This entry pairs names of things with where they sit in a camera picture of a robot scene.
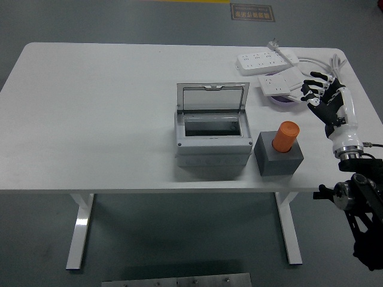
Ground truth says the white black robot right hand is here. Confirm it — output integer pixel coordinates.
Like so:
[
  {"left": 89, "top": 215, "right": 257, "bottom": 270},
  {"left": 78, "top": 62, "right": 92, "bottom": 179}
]
[{"left": 300, "top": 71, "right": 364, "bottom": 152}]

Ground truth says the orange cylinder battery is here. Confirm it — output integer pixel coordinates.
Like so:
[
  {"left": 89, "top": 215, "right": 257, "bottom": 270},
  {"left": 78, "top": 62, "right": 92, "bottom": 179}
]
[{"left": 271, "top": 120, "right": 300, "bottom": 152}]

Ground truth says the transparent grey box lid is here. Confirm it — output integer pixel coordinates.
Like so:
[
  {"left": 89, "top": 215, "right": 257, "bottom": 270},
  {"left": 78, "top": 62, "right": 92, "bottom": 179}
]
[{"left": 176, "top": 83, "right": 250, "bottom": 114}]

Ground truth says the grey plastic junction box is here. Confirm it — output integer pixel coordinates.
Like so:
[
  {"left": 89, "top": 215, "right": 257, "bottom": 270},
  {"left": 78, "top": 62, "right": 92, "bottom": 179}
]
[{"left": 174, "top": 110, "right": 254, "bottom": 168}]

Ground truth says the white flat cover plate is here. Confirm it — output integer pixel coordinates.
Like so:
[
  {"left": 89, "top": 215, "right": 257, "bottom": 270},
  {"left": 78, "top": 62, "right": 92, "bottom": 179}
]
[{"left": 287, "top": 86, "right": 309, "bottom": 104}]

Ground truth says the purple round tape roll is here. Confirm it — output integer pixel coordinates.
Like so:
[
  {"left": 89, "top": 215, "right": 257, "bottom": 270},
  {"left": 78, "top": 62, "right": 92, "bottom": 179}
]
[{"left": 268, "top": 71, "right": 300, "bottom": 108}]

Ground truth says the grey block holder with hole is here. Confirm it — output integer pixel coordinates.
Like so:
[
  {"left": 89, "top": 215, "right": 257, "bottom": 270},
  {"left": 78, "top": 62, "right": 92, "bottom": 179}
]
[{"left": 253, "top": 130, "right": 305, "bottom": 178}]

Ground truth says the white table leg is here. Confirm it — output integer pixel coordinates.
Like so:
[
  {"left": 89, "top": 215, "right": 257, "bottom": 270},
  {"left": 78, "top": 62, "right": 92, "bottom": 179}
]
[
  {"left": 274, "top": 191, "right": 303, "bottom": 265},
  {"left": 65, "top": 193, "right": 95, "bottom": 271}
]

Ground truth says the brown floor sign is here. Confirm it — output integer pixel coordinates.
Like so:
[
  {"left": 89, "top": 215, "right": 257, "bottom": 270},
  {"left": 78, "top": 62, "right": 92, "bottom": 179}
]
[{"left": 229, "top": 2, "right": 275, "bottom": 22}]

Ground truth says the grey metal plate with screws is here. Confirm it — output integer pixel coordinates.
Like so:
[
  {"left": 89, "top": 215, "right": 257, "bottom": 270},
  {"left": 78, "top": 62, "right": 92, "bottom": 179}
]
[{"left": 101, "top": 272, "right": 252, "bottom": 287}]

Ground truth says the white power cord with plug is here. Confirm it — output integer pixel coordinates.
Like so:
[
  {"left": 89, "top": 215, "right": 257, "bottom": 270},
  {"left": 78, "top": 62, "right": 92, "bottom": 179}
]
[{"left": 267, "top": 38, "right": 348, "bottom": 81}]

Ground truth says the white wall socket panel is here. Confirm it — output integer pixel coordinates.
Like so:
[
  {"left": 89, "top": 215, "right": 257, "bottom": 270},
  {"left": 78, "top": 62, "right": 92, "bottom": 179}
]
[{"left": 257, "top": 73, "right": 291, "bottom": 98}]

